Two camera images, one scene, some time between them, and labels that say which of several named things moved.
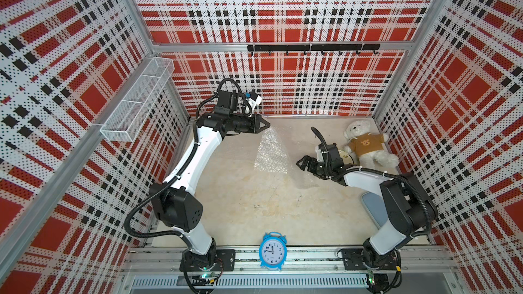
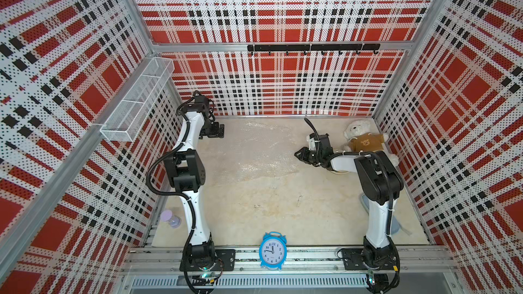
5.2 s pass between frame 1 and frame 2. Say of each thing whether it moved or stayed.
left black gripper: moved
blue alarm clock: stayed
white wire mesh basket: stayed
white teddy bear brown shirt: stayed
